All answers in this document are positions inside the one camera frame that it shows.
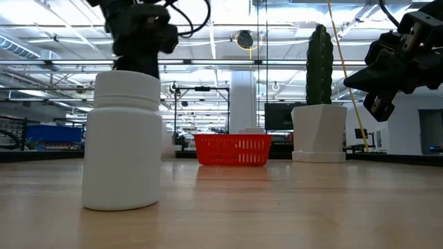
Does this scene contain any yellow pole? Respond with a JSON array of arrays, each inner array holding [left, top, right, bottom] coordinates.
[[327, 0, 370, 153]]

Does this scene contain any white faceted plant pot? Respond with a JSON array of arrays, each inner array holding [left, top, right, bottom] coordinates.
[[291, 103, 348, 163]]

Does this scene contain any black ceiling cable reel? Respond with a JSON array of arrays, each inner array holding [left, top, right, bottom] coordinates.
[[236, 30, 254, 49]]

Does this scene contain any black metal frame stand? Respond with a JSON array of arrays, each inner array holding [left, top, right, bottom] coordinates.
[[172, 86, 230, 136]]

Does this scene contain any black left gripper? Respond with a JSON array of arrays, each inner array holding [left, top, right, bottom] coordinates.
[[103, 0, 179, 80]]

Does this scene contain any blue plastic bin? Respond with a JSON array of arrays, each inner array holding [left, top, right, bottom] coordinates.
[[26, 124, 84, 143]]

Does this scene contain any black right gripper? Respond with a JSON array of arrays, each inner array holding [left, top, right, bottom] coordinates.
[[343, 1, 443, 122]]

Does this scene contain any grey storage rack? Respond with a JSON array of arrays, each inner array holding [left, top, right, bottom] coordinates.
[[0, 116, 27, 151]]

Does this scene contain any white building column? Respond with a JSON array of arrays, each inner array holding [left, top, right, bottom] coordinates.
[[230, 71, 257, 134]]

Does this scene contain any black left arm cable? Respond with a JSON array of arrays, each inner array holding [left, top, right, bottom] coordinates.
[[165, 0, 212, 39]]

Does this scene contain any thin black vertical pole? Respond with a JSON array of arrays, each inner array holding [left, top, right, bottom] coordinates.
[[264, 0, 269, 104], [256, 0, 260, 134]]

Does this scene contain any small black monitor stand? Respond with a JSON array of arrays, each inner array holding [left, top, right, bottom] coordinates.
[[353, 128, 377, 149]]

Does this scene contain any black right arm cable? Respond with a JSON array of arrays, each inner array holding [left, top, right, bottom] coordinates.
[[379, 0, 399, 28]]

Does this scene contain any red plastic mesh basket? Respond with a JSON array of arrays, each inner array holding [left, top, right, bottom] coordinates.
[[192, 133, 273, 167]]

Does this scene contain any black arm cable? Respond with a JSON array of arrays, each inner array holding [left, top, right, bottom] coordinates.
[[379, 0, 399, 28], [165, 0, 212, 39]]

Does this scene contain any white pill bottle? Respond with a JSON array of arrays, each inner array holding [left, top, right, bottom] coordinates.
[[81, 71, 163, 212], [238, 127, 266, 136]]

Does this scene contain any black computer case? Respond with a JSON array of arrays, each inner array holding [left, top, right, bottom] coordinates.
[[264, 102, 295, 131]]

